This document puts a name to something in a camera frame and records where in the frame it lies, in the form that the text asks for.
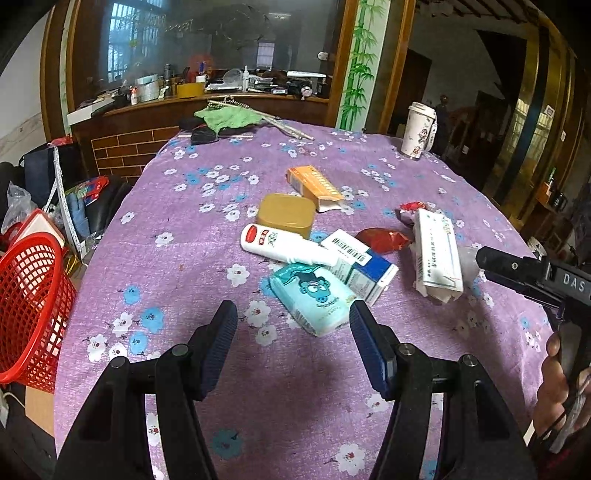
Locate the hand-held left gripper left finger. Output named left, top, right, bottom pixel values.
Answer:
left=54, top=300, right=239, bottom=480

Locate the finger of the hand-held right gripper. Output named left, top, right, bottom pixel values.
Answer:
left=475, top=247, right=561, bottom=310

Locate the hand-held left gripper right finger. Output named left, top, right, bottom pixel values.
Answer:
left=349, top=300, right=539, bottom=480

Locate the long white medicine box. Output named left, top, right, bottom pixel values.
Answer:
left=409, top=209, right=464, bottom=306

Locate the light blue tissue packet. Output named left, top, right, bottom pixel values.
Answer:
left=269, top=262, right=359, bottom=337

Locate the blue and white medicine box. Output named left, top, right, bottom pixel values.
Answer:
left=320, top=229, right=400, bottom=307

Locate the white tube with red cap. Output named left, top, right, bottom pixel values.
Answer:
left=240, top=223, right=341, bottom=268

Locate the red snack wrapper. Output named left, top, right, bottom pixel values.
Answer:
left=355, top=227, right=413, bottom=255

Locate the red plastic basket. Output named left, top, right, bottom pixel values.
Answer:
left=0, top=232, right=77, bottom=394

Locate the person's right hand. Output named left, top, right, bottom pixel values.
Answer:
left=531, top=330, right=591, bottom=444

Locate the purple floral tablecloth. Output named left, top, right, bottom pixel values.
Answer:
left=53, top=119, right=557, bottom=480

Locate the small red and white wrapper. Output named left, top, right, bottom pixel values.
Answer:
left=396, top=202, right=428, bottom=223

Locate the tan plastic lid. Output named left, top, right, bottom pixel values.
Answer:
left=256, top=193, right=316, bottom=240

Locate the printed paper cup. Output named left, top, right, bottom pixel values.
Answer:
left=400, top=102, right=438, bottom=160

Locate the orange medicine box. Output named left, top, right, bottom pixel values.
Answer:
left=286, top=165, right=345, bottom=213

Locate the blue cloth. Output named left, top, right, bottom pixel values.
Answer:
left=68, top=191, right=92, bottom=237

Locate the red and green packet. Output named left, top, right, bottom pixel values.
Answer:
left=65, top=176, right=110, bottom=204

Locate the white measuring tape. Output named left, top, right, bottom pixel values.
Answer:
left=52, top=145, right=88, bottom=265

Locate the green cloth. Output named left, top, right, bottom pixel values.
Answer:
left=194, top=106, right=265, bottom=131

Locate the bundle of metal rods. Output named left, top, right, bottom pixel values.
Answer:
left=207, top=99, right=315, bottom=141

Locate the clear plastic bag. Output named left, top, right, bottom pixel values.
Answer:
left=2, top=182, right=38, bottom=232

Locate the black bag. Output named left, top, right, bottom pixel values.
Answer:
left=20, top=142, right=80, bottom=208

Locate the bamboo painted pillar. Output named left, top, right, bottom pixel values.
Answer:
left=336, top=0, right=391, bottom=132

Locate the white board with red frame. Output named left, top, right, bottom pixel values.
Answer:
left=8, top=209, right=66, bottom=252

